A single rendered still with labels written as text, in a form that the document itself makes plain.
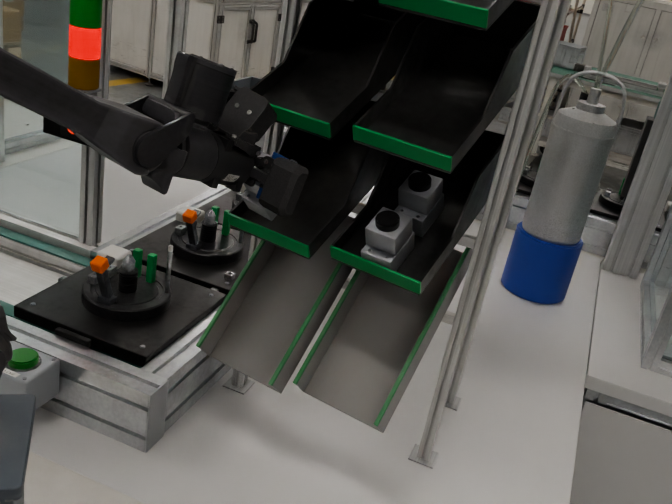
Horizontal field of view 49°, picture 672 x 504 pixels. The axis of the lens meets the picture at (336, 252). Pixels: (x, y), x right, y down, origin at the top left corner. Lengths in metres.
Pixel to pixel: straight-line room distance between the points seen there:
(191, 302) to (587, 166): 0.90
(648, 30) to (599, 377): 6.72
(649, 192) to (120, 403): 1.43
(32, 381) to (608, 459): 1.12
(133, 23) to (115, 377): 5.83
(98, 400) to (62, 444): 0.08
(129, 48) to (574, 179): 5.54
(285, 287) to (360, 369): 0.17
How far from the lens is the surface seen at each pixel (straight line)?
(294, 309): 1.06
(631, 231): 2.06
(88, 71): 1.30
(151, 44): 6.63
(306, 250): 0.93
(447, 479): 1.17
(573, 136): 1.67
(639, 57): 8.13
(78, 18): 1.29
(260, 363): 1.05
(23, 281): 1.41
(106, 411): 1.12
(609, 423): 1.61
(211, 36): 6.21
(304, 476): 1.10
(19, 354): 1.11
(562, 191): 1.69
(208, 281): 1.32
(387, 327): 1.04
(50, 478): 1.08
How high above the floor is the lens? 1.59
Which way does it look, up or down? 24 degrees down
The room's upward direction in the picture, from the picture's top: 11 degrees clockwise
